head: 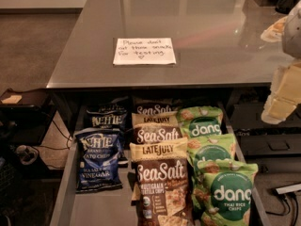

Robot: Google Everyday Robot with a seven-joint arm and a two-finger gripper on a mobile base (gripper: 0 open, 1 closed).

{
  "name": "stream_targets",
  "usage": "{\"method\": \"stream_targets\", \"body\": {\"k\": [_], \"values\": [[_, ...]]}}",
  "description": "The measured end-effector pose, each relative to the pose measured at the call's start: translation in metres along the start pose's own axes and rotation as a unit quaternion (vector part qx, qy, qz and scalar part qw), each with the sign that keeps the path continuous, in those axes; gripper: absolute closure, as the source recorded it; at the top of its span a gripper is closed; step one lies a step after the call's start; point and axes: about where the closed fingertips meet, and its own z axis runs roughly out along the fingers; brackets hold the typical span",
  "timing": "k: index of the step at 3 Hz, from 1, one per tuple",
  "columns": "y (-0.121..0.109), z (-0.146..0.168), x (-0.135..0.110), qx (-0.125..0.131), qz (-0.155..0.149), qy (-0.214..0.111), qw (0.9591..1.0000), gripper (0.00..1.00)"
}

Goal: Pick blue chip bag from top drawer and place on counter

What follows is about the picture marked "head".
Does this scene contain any middle green Dang chips bag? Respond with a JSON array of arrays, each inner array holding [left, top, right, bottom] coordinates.
[[187, 134, 236, 177]]

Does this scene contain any black side cabinet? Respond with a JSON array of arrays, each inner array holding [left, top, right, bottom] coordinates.
[[0, 88, 57, 148]]

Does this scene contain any front green Dang chips bag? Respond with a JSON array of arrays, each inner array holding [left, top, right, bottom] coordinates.
[[193, 159, 258, 226]]

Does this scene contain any rear brown Sea Salt bag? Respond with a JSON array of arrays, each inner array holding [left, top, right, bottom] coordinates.
[[134, 98, 172, 115]]

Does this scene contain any green dang chips bag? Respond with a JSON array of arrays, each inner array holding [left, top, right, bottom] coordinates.
[[193, 159, 258, 226], [187, 134, 236, 177], [177, 106, 223, 138]]

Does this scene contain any rear green Dang chips bag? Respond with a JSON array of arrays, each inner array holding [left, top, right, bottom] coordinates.
[[177, 106, 223, 138]]

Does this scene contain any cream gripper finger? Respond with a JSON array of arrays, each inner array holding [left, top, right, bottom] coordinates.
[[261, 95, 296, 124], [271, 59, 301, 104]]

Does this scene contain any brown sea salt bag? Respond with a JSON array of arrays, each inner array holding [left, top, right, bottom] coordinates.
[[130, 137, 194, 226], [132, 111, 182, 144], [134, 98, 172, 115]]

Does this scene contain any yellow sticky note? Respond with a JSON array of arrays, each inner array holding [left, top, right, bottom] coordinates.
[[1, 95, 22, 105]]

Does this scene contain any white handwritten paper note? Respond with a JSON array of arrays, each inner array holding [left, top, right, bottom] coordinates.
[[113, 38, 176, 66]]

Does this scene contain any blue kettle chip bag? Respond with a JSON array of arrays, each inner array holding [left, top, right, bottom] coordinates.
[[85, 103, 128, 168], [75, 128, 122, 193]]

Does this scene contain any front brown Sea Salt bag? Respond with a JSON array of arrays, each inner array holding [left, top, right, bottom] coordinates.
[[130, 137, 194, 226]]

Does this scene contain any middle brown Sea Salt bag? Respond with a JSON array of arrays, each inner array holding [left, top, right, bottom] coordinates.
[[132, 111, 182, 144]]

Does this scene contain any black cable on floor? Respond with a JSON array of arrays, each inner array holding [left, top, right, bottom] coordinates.
[[37, 111, 73, 170]]

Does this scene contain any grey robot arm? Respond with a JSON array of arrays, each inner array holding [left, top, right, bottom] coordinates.
[[261, 1, 301, 124]]

